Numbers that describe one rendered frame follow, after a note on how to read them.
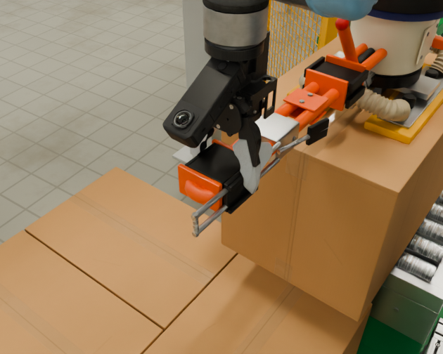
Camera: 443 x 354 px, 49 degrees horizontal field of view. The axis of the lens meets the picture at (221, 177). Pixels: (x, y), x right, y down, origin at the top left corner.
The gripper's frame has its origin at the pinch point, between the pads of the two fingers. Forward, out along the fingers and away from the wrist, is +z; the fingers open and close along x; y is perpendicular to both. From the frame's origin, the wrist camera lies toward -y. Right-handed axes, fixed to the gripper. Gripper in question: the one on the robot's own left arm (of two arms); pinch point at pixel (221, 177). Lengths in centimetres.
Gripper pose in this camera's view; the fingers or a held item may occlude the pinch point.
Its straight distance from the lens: 68.8
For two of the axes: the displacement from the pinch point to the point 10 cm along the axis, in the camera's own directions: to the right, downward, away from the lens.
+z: -0.1, 7.7, 6.4
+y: 6.1, -5.0, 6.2
